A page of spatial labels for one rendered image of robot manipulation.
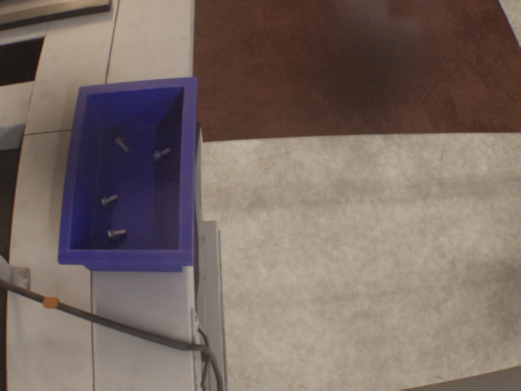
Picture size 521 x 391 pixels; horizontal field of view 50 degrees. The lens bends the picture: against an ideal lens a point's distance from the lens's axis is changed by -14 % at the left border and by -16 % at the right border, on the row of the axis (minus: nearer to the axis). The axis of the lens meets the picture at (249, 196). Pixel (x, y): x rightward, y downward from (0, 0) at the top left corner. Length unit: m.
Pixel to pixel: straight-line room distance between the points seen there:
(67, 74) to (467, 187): 1.25
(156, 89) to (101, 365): 0.34
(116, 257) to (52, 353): 0.16
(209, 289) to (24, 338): 0.51
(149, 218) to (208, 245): 0.44
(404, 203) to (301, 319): 0.43
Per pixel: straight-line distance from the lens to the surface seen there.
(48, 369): 0.74
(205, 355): 0.73
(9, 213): 0.91
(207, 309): 1.16
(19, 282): 0.78
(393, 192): 1.76
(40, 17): 1.01
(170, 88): 0.77
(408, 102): 1.93
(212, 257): 1.19
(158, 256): 0.66
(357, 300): 1.62
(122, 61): 0.91
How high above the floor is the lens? 1.52
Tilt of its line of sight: 63 degrees down
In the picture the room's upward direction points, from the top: 1 degrees counter-clockwise
